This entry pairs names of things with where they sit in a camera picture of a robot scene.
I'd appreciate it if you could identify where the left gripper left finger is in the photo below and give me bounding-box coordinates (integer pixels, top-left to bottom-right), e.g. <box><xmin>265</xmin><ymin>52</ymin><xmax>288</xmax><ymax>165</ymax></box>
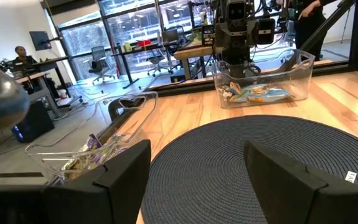
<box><xmin>93</xmin><ymin>139</ymin><xmax>152</xmax><ymax>224</ymax></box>

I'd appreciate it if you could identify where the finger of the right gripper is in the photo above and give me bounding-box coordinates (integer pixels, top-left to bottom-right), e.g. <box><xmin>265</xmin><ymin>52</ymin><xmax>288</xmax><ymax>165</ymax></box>
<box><xmin>237</xmin><ymin>46</ymin><xmax>253</xmax><ymax>77</ymax></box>
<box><xmin>222</xmin><ymin>46</ymin><xmax>238</xmax><ymax>77</ymax></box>

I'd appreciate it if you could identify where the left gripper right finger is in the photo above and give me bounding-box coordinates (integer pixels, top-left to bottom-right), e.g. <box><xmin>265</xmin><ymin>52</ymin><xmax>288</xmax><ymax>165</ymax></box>
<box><xmin>243</xmin><ymin>139</ymin><xmax>328</xmax><ymax>224</ymax></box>

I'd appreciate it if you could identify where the gold blue granola bar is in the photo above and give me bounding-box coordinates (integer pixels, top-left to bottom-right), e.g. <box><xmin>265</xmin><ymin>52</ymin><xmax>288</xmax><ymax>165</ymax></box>
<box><xmin>218</xmin><ymin>82</ymin><xmax>242</xmax><ymax>101</ymax></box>

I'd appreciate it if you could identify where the light blue granola bar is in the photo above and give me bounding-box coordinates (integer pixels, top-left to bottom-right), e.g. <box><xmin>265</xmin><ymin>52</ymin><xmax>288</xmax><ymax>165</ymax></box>
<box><xmin>245</xmin><ymin>86</ymin><xmax>291</xmax><ymax>103</ymax></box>

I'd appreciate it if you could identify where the wooden table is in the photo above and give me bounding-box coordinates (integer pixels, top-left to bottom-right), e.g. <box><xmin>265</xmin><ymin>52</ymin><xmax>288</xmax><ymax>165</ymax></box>
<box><xmin>173</xmin><ymin>40</ymin><xmax>227</xmax><ymax>80</ymax></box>

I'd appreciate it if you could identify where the clear plastic bin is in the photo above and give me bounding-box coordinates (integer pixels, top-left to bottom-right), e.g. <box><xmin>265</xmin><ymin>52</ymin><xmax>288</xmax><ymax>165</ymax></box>
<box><xmin>24</xmin><ymin>91</ymin><xmax>159</xmax><ymax>186</ymax></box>
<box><xmin>211</xmin><ymin>49</ymin><xmax>316</xmax><ymax>109</ymax></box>

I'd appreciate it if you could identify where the person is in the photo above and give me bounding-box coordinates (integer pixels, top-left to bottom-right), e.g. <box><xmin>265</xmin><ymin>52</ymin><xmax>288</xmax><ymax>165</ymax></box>
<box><xmin>10</xmin><ymin>45</ymin><xmax>39</xmax><ymax>71</ymax></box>
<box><xmin>292</xmin><ymin>0</ymin><xmax>338</xmax><ymax>62</ymax></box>

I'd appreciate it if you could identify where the round dark blue placemat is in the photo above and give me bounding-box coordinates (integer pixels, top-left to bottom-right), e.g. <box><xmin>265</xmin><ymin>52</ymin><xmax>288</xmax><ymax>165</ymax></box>
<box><xmin>140</xmin><ymin>114</ymin><xmax>358</xmax><ymax>224</ymax></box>

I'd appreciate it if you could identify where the grey office chair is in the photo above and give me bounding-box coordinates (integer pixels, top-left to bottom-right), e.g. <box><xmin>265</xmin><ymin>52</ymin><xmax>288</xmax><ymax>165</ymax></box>
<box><xmin>146</xmin><ymin>46</ymin><xmax>171</xmax><ymax>78</ymax></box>
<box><xmin>90</xmin><ymin>45</ymin><xmax>117</xmax><ymax>85</ymax></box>

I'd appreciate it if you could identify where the person's hand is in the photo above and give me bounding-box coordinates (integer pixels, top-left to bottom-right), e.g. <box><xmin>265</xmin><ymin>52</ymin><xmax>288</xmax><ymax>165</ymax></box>
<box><xmin>297</xmin><ymin>0</ymin><xmax>323</xmax><ymax>20</ymax></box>

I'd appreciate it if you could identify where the black computer tower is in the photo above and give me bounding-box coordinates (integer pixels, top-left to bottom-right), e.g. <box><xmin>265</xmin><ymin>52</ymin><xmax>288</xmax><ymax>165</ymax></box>
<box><xmin>11</xmin><ymin>101</ymin><xmax>55</xmax><ymax>144</ymax></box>

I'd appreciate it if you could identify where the wooden top desk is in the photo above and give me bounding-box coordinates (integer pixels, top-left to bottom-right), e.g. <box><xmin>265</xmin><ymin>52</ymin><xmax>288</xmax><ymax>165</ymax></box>
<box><xmin>0</xmin><ymin>55</ymin><xmax>83</xmax><ymax>114</ymax></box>

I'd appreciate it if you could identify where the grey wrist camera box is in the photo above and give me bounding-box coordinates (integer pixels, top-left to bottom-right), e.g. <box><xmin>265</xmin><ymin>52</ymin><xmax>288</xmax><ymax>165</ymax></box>
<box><xmin>226</xmin><ymin>1</ymin><xmax>248</xmax><ymax>23</ymax></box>

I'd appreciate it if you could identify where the black wall monitor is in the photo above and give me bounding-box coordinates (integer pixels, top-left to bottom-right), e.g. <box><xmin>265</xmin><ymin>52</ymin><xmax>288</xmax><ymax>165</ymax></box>
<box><xmin>29</xmin><ymin>30</ymin><xmax>52</xmax><ymax>52</ymax></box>

